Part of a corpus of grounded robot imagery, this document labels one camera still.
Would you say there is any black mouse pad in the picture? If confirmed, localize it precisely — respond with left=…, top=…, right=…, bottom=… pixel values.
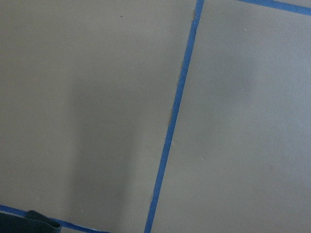
left=0, top=210, right=62, bottom=233

